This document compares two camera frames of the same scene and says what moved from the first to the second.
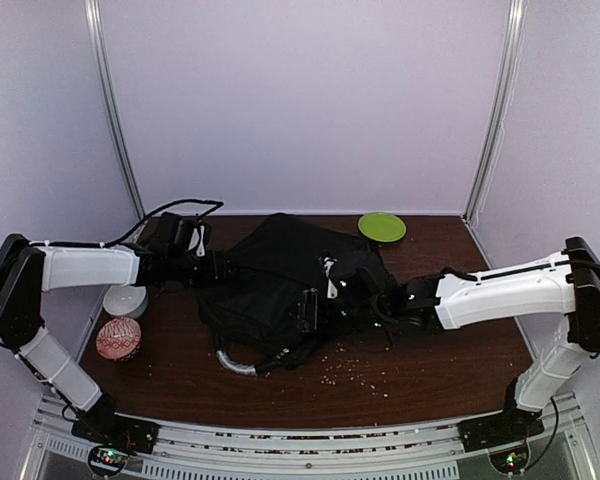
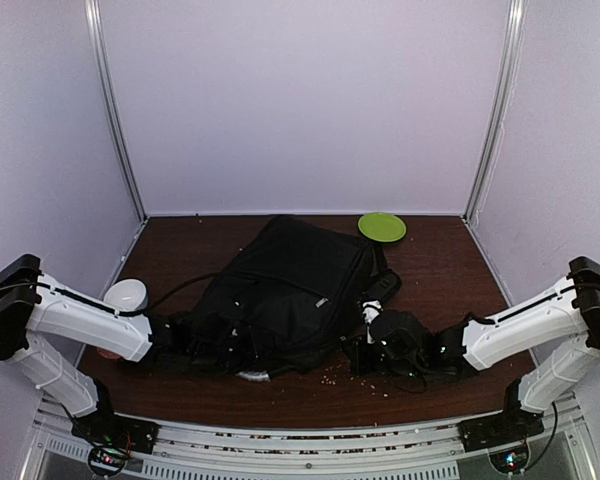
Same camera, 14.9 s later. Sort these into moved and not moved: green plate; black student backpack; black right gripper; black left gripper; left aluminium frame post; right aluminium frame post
Moved: black left gripper; black right gripper
Not moved: right aluminium frame post; black student backpack; green plate; left aluminium frame post
